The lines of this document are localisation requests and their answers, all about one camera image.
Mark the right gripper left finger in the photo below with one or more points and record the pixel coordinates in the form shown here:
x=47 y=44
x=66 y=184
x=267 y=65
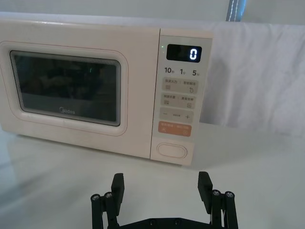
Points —
x=118 y=190

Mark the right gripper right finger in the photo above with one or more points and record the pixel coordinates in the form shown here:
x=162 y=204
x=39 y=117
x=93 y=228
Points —
x=205 y=190

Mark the white curtain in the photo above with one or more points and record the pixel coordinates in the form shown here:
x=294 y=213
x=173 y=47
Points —
x=257 y=78

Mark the cream microwave oven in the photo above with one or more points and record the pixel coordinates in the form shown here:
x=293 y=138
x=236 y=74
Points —
x=78 y=35

